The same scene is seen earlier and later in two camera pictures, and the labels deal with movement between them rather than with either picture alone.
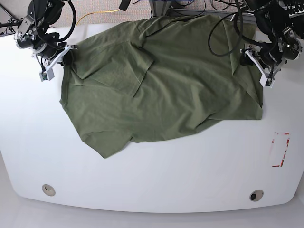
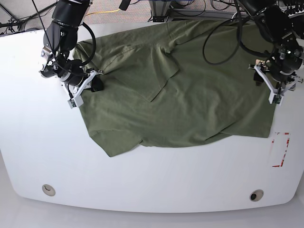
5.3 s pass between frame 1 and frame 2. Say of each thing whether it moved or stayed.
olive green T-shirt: moved
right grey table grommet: stayed
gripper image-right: moved
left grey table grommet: stayed
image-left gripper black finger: moved
